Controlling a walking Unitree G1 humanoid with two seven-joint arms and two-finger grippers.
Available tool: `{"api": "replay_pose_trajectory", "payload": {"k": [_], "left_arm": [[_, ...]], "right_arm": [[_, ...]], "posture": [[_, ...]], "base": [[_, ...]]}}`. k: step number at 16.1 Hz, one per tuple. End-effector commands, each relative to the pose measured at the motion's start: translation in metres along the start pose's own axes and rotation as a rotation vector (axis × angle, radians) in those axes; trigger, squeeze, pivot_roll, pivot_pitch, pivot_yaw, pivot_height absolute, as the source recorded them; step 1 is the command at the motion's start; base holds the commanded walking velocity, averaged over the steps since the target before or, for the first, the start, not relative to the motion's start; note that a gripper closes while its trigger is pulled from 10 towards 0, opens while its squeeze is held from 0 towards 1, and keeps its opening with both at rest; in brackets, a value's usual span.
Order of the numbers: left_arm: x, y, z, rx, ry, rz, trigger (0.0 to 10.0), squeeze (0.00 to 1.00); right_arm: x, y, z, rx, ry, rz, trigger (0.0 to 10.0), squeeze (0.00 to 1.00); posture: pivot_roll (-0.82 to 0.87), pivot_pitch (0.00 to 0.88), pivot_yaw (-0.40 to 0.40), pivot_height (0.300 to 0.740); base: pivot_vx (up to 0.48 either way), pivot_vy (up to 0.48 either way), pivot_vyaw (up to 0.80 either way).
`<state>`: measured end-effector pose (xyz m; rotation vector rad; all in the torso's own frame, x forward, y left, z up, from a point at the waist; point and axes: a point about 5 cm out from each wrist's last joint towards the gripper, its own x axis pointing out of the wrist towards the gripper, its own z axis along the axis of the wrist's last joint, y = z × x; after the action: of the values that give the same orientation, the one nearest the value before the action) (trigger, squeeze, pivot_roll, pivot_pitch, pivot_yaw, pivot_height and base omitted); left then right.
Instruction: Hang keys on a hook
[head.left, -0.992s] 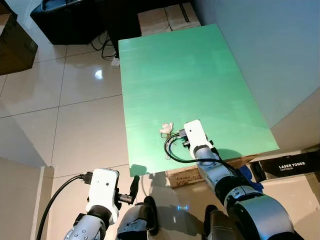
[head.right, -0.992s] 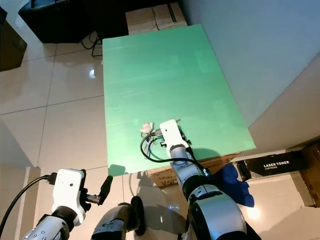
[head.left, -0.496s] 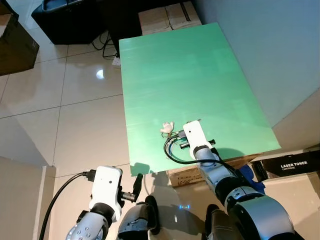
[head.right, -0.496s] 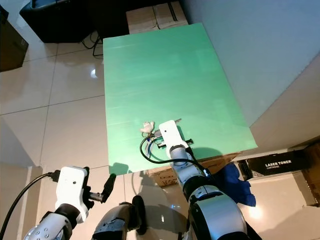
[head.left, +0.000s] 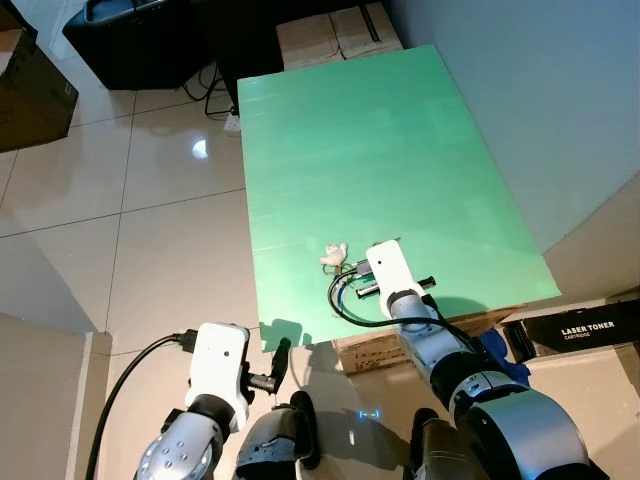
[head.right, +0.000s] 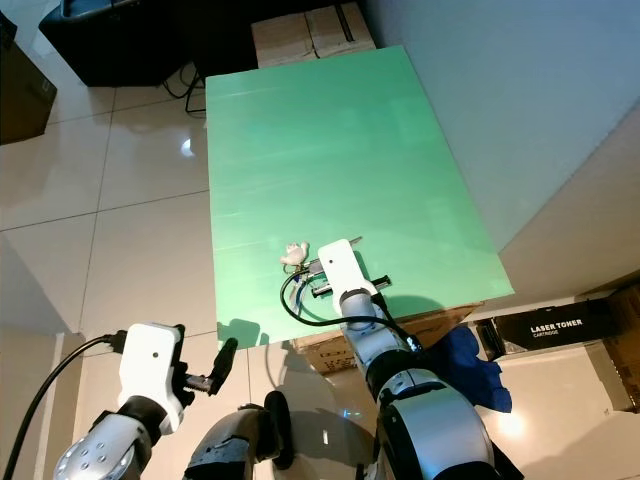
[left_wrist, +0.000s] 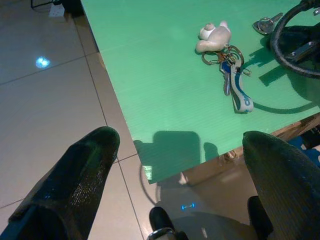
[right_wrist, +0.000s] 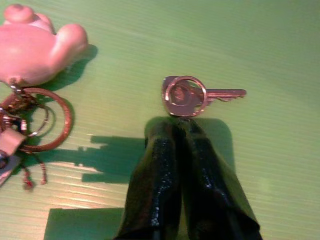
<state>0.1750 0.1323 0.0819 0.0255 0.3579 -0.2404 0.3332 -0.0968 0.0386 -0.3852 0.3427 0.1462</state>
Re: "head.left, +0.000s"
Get grey left robot leg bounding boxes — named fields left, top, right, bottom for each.
left=233, top=392, right=323, bottom=480

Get grey robot leg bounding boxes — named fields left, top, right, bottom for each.
left=233, top=392, right=323, bottom=480
left=408, top=405, right=471, bottom=480

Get cardboard box table support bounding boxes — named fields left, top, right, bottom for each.
left=330, top=300, right=523, bottom=377

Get green flat table board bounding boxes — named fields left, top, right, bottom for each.
left=236, top=44, right=562, bottom=353

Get blue cloth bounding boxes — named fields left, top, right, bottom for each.
left=474, top=325, right=533, bottom=389

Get grey right robot leg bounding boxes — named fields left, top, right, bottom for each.
left=408, top=405, right=471, bottom=480

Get black laser toner box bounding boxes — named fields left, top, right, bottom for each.
left=503, top=298, right=640, bottom=363

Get closed tan cardboard box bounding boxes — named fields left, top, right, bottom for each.
left=335, top=2, right=403, bottom=58
left=277, top=14, right=348, bottom=71

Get black cabinet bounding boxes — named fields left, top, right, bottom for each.
left=190, top=0, right=393, bottom=79

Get black storage box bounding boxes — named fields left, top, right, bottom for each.
left=62, top=0, right=219, bottom=91

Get open brown carton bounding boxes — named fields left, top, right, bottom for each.
left=0, top=28, right=80, bottom=154

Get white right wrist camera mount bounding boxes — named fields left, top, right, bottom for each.
left=364, top=239, right=414, bottom=302

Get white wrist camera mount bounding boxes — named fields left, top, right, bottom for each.
left=190, top=322, right=252, bottom=407
left=364, top=239, right=414, bottom=302

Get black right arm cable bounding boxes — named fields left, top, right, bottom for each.
left=327, top=268, right=501, bottom=361

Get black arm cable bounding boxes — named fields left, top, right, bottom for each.
left=85, top=332, right=197, bottom=480
left=327, top=268, right=501, bottom=361

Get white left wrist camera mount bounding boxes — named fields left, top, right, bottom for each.
left=190, top=322, right=252, bottom=407

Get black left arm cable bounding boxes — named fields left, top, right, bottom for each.
left=85, top=332, right=197, bottom=480

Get black floor cables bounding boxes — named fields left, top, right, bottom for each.
left=183, top=60, right=243, bottom=119

